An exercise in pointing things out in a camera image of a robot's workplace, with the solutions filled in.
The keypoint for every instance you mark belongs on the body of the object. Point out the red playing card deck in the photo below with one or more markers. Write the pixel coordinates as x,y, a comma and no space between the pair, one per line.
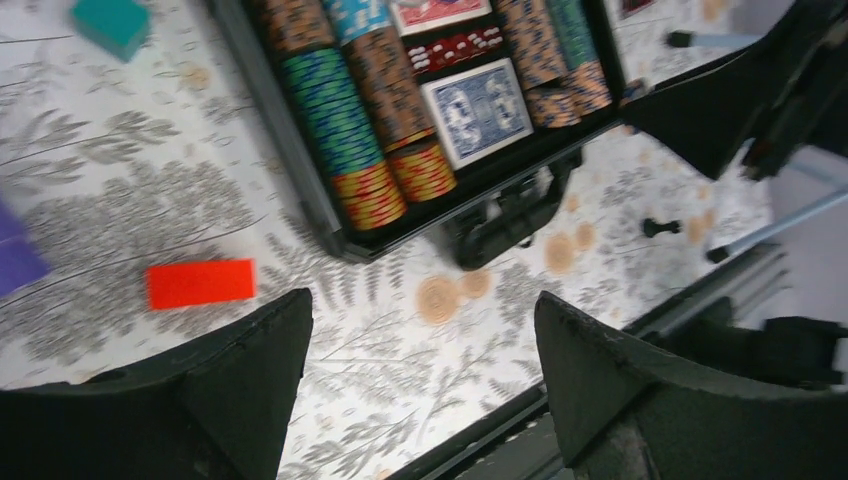
417,16

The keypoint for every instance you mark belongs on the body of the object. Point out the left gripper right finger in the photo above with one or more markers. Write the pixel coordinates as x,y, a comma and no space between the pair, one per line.
695,422

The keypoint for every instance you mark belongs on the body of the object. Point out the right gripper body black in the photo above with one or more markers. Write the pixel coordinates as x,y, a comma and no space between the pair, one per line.
792,35

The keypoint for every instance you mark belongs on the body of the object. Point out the red rectangular block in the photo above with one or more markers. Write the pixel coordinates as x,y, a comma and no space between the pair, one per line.
192,284

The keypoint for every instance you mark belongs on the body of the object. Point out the red black triangle card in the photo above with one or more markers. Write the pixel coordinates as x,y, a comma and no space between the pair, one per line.
628,8

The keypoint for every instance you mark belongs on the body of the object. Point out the brown chip stack far left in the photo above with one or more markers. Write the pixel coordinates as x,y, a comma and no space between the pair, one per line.
326,95

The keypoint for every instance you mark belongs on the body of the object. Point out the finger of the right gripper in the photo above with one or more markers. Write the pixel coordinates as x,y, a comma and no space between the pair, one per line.
705,114

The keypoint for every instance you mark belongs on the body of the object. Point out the black small knob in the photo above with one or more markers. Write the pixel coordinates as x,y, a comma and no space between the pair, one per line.
651,228

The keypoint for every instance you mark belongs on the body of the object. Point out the floral table mat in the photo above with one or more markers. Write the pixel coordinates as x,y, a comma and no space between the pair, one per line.
116,168

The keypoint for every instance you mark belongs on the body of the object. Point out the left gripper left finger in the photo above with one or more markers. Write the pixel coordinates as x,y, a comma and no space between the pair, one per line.
216,407

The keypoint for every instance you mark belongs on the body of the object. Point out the blue playing card deck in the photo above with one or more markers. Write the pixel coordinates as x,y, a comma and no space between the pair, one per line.
478,112

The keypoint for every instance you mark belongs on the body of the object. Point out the teal small cube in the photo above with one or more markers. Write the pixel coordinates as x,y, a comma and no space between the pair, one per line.
120,27

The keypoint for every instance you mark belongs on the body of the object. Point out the light blue tripod stand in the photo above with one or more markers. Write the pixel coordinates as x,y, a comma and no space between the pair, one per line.
775,225

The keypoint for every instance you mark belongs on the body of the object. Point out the black poker chip case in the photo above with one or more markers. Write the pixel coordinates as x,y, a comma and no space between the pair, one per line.
498,201

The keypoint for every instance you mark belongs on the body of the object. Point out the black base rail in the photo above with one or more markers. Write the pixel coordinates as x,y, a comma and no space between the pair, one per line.
582,391

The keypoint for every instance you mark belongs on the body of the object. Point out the purple toy microphone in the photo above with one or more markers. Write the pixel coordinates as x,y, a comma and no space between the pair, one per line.
21,263

